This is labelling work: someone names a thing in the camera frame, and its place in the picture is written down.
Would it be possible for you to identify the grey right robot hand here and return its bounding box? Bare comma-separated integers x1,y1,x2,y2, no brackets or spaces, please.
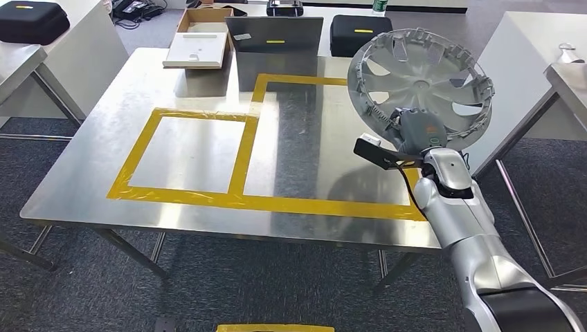
387,107,448,154

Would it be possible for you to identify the silver plastic hubcap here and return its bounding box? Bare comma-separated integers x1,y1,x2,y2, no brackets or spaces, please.
347,28,495,152

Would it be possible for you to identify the steel workbench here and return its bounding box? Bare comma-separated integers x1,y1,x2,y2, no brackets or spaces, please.
0,46,444,294

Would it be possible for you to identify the black case yellow sticker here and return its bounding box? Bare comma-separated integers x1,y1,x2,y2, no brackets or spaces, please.
0,0,71,46
329,15,394,58

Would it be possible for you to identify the steel table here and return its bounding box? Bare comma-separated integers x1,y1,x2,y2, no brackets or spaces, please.
0,43,86,140
472,62,587,292

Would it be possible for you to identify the chrome metal fitting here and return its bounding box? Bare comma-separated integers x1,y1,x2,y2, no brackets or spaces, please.
557,42,586,65

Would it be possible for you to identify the grey laptop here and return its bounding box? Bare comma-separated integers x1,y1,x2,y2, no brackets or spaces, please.
224,16,324,55

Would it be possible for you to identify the white foam board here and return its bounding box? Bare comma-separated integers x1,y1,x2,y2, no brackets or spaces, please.
163,32,231,70

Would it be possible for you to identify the cardboard box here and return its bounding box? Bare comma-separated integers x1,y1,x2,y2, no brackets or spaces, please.
163,6,235,70

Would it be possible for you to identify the black desk telephone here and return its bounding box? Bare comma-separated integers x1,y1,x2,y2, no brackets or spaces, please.
112,0,147,19

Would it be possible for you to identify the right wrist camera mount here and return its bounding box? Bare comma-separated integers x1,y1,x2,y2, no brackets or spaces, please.
353,133,425,172

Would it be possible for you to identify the black camera cable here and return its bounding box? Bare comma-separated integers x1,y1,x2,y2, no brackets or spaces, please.
390,158,425,216

